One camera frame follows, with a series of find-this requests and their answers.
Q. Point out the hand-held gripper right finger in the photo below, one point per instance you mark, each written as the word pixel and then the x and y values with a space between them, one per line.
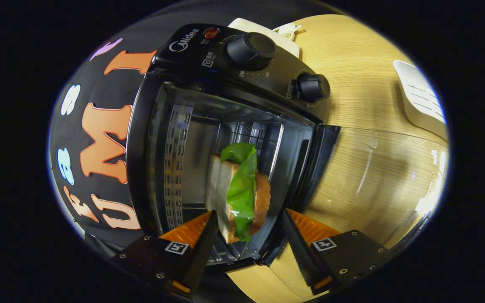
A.
pixel 299 248

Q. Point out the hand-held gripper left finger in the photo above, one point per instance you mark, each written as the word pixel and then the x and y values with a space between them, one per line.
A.
pixel 202 248

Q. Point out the lettuce sandwich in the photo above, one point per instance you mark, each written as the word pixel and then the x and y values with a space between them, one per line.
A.
pixel 242 189

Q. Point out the black toaster oven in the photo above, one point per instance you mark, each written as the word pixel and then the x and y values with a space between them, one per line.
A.
pixel 192 71

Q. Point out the white pop-up toaster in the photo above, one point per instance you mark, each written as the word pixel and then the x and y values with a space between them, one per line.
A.
pixel 267 35

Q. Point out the black backdrop cloth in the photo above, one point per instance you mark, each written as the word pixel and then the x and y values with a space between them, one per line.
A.
pixel 95 88

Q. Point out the white rectangular plate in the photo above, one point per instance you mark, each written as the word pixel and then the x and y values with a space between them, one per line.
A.
pixel 421 99

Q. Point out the white divided condiment dish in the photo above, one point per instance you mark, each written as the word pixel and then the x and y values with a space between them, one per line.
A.
pixel 288 30

